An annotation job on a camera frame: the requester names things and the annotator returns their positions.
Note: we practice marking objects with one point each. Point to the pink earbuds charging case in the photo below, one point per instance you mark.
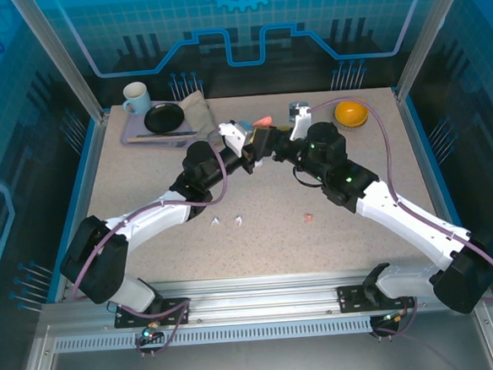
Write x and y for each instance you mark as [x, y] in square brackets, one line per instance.
[263, 120]

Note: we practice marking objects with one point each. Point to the white earbud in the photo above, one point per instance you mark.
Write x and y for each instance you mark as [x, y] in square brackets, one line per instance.
[215, 222]
[238, 221]

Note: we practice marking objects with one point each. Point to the pink paper scrap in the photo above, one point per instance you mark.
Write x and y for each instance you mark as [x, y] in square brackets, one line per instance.
[308, 218]

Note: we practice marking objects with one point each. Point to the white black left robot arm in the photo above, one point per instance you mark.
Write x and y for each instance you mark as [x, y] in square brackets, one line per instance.
[155, 212]

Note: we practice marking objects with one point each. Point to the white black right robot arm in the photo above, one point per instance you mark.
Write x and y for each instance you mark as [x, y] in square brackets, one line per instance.
[401, 212]

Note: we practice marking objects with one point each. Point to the metal fork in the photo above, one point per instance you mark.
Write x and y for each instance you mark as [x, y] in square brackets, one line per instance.
[180, 144]

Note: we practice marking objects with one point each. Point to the orange bowl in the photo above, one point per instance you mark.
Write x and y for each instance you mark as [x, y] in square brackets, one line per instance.
[351, 112]

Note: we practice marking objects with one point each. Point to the beige folded cloth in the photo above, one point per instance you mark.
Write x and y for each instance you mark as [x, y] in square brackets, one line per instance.
[199, 112]

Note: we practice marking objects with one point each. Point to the black plate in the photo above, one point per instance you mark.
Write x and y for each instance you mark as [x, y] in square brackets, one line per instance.
[163, 116]

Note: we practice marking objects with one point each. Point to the lilac tray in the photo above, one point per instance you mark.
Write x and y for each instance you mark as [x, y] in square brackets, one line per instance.
[134, 125]

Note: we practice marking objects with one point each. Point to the light blue mug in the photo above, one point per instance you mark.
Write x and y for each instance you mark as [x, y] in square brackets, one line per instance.
[139, 103]

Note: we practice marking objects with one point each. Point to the aluminium side rail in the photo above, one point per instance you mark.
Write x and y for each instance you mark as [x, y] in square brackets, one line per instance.
[83, 183]
[422, 160]

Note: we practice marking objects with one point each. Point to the aluminium front rail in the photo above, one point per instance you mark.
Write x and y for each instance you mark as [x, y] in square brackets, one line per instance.
[258, 294]

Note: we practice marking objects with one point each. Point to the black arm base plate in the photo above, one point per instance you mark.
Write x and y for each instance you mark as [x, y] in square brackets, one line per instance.
[175, 310]
[351, 298]

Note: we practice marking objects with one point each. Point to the aluminium frame post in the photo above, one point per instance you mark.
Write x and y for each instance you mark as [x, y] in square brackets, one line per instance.
[428, 32]
[58, 58]

